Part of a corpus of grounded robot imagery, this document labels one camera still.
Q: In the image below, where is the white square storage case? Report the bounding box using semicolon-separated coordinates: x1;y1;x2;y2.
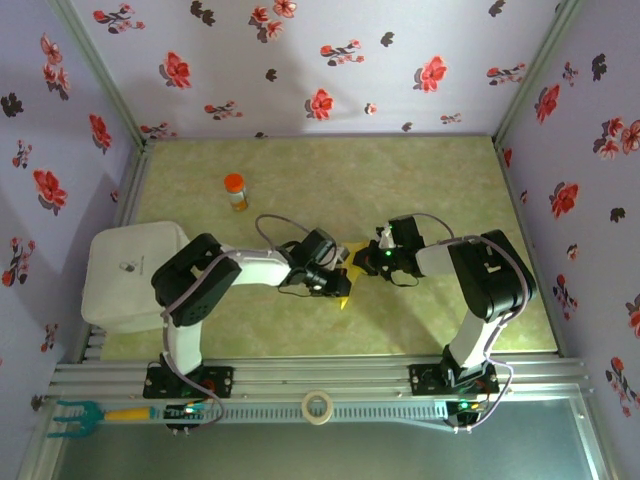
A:
80;220;195;335

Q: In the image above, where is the white tape roll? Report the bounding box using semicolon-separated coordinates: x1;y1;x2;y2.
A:
301;390;335;426

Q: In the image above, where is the orange capped pill bottle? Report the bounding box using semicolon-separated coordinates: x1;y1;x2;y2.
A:
223;173;250;212

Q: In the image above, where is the small black controller board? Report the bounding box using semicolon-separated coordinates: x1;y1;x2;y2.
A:
446;398;494;435
163;402;209;437

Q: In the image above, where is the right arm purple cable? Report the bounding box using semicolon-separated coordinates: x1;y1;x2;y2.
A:
412;213;537;434

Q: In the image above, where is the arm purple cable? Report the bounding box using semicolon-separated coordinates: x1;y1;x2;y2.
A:
159;214;314;426
412;213;537;434

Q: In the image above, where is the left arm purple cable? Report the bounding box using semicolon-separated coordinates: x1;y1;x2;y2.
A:
159;214;314;426

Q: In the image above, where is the aluminium base rail beam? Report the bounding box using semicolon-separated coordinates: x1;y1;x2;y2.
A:
49;355;591;401

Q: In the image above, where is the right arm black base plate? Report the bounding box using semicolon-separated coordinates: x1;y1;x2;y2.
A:
408;363;501;399

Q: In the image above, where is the grey slotted cable duct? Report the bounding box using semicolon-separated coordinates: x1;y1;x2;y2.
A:
164;402;451;426

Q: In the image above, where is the aluminium side rail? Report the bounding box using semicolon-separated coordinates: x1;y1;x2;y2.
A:
79;139;154;361
494;135;569;357

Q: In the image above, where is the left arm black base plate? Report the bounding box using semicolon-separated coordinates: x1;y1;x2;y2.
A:
143;365;235;400

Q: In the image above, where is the aluminium corner post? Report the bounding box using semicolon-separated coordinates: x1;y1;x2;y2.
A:
47;0;149;149
492;0;586;144

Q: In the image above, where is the teal garden fork yellow handle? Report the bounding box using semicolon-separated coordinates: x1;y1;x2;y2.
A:
47;399;159;440

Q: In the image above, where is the aluminium frame rail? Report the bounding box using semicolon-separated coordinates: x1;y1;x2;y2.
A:
569;397;617;480
14;399;69;480

